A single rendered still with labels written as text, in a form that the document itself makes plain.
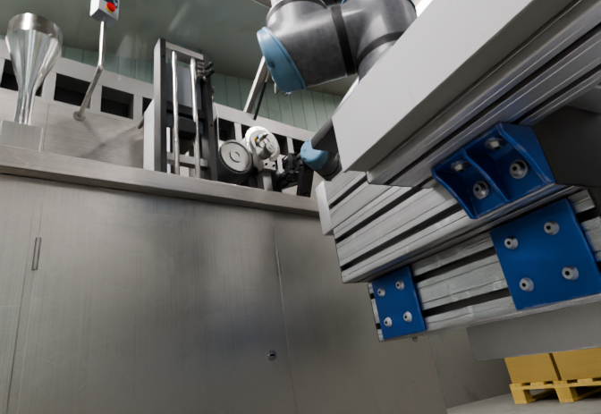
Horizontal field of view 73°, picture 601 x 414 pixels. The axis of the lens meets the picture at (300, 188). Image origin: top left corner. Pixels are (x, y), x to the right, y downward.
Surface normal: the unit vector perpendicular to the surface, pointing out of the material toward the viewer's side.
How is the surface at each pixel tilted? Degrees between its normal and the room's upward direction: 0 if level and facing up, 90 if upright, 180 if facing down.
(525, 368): 90
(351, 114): 90
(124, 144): 90
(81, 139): 90
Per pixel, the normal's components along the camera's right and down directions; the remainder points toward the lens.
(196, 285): 0.60, -0.41
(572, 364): -0.77, -0.15
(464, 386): 0.42, -0.43
